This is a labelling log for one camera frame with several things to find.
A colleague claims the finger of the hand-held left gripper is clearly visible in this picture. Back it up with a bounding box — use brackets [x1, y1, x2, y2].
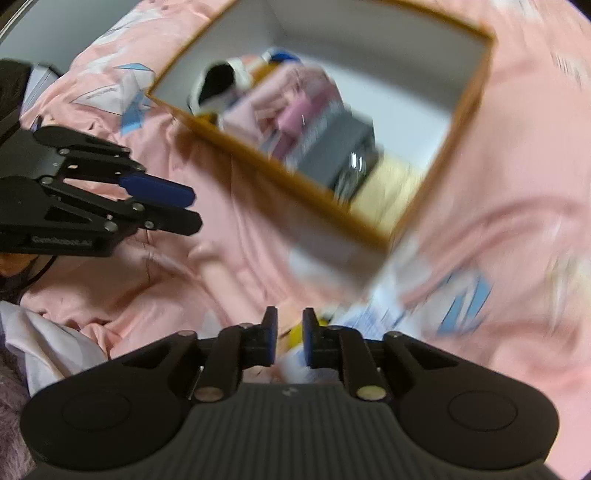
[32, 126, 195, 208]
[41, 176, 204, 237]

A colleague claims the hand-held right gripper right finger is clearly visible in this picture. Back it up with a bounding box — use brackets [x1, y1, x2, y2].
[301, 308, 463, 400]

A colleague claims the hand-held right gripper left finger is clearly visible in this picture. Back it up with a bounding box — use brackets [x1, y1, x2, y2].
[121, 305, 279, 401]

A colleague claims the yellow white packet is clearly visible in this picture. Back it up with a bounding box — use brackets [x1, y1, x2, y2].
[276, 316, 336, 371]

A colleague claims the yellow cardboard box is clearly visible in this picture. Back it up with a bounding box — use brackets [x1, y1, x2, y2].
[147, 0, 496, 297]

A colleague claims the pink cloth pouch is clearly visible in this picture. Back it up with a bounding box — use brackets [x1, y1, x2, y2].
[217, 62, 343, 154]

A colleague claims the black and white plush toy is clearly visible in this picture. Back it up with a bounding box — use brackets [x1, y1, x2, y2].
[187, 58, 254, 117]

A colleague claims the white cloth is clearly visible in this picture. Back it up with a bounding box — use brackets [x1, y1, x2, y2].
[0, 301, 110, 398]

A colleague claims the beige flat packet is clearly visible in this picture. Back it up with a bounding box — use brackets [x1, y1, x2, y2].
[350, 154, 428, 232]

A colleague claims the purple fuzzy blanket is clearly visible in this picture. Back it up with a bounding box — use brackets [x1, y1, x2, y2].
[0, 270, 45, 480]

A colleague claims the pink printed bed sheet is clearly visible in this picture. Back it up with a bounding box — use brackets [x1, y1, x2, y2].
[0, 0, 591, 480]

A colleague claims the black cable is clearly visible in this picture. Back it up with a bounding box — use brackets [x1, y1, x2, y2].
[17, 254, 59, 306]

